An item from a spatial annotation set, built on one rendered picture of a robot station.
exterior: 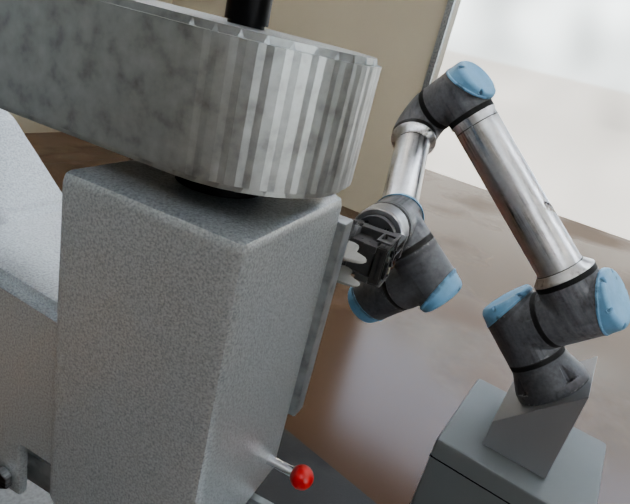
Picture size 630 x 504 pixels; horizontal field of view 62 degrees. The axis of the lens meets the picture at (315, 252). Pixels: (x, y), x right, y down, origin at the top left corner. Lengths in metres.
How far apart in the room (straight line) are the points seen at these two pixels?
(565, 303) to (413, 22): 4.60
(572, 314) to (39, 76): 1.18
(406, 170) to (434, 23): 4.41
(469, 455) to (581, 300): 0.49
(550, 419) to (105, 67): 1.29
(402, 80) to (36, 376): 5.24
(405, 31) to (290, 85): 5.32
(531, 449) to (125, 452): 1.14
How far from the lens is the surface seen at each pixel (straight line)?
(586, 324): 1.38
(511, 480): 1.51
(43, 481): 0.85
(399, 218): 0.87
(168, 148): 0.44
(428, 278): 0.94
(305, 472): 0.73
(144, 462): 0.59
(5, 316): 0.67
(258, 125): 0.41
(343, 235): 0.60
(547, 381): 1.48
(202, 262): 0.44
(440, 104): 1.36
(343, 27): 6.04
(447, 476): 1.56
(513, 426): 1.52
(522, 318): 1.43
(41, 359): 0.65
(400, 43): 5.72
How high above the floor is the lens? 1.75
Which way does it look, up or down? 22 degrees down
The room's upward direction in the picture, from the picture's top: 14 degrees clockwise
